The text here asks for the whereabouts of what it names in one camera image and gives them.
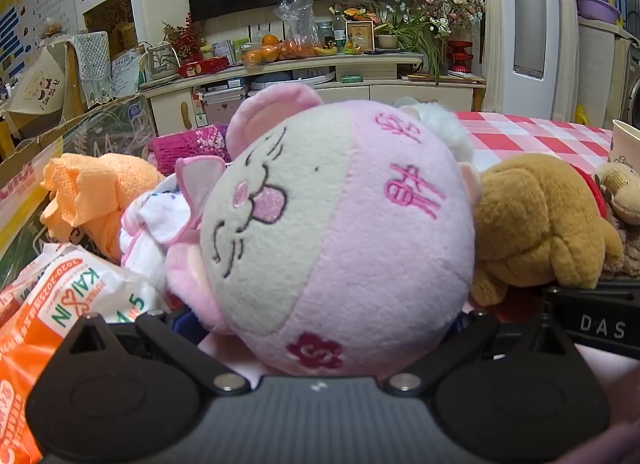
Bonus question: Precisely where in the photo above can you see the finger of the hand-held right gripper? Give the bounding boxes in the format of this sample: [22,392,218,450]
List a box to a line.
[542,284,640,360]

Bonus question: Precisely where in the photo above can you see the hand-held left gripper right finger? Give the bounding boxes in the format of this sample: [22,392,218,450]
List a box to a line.
[389,309,573,395]

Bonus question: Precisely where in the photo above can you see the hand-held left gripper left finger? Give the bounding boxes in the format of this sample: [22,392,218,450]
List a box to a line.
[60,311,252,396]

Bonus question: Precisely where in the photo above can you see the brown plush bear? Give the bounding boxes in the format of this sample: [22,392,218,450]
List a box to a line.
[470,153,625,307]

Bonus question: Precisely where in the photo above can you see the pink plush toy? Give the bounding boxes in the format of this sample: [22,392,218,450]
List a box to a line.
[165,83,483,377]

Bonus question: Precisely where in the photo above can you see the orange knitted hat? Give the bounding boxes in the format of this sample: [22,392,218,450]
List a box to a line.
[39,153,166,262]

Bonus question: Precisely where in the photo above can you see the magenta knitted hat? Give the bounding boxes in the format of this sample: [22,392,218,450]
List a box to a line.
[147,123,236,175]

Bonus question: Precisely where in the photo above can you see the cardboard box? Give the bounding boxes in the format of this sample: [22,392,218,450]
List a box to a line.
[0,93,158,265]

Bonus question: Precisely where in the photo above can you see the white fluffy plush toy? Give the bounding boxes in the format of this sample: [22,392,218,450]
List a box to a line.
[395,97,476,165]

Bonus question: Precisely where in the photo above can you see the orange white tissue packet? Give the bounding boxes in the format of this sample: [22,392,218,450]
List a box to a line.
[0,243,171,464]

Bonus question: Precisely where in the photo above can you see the white pink-trimmed cloth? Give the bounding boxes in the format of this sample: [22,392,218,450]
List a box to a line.
[119,184,201,290]

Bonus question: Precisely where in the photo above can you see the beige plush toy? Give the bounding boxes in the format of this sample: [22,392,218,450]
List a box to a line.
[594,161,640,226]

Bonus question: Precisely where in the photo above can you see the paper cup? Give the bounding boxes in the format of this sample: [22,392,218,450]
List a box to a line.
[609,119,640,170]

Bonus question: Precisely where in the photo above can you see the red white checked tablecloth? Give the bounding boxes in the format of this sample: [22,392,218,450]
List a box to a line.
[452,112,616,175]

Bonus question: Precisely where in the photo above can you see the washing machine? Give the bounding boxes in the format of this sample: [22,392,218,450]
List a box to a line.
[620,39,640,130]

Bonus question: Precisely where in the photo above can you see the cream television cabinet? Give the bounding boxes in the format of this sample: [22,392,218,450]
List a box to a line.
[140,52,488,137]

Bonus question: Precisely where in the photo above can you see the white paper sheet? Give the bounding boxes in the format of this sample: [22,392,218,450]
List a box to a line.
[111,49,143,95]

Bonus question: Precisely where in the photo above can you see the red snack box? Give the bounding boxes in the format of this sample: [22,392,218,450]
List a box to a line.
[178,57,230,78]

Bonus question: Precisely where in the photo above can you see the glass kettle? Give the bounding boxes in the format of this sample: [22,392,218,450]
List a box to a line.
[145,42,181,80]

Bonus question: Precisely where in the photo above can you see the beige printed tote bag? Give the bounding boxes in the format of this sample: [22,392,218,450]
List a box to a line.
[5,47,68,130]

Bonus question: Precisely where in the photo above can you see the red vase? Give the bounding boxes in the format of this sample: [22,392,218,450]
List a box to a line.
[446,40,473,74]

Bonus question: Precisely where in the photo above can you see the chair with lace cover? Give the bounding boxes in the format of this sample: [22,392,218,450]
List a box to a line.
[65,32,113,108]

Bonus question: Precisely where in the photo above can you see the red berry branches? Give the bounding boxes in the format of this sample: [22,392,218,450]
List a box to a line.
[162,12,201,60]

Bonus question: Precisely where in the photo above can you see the potted spider plant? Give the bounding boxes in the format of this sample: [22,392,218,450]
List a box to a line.
[372,9,446,85]

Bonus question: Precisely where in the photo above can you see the purple basin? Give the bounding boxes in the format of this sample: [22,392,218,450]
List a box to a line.
[575,0,621,25]

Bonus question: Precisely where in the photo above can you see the framed picture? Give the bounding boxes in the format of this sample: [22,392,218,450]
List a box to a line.
[345,20,376,52]

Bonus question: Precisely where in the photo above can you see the green plastic bottle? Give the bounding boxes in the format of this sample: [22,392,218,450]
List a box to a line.
[332,9,347,52]

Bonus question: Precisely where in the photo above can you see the artificial flower bouquet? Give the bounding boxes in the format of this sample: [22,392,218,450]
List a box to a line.
[387,0,486,40]

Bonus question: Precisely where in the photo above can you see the clear plastic bag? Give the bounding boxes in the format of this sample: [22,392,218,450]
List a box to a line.
[272,0,321,52]

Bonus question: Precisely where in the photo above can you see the wall poster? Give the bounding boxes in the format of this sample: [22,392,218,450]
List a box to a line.
[0,0,81,75]

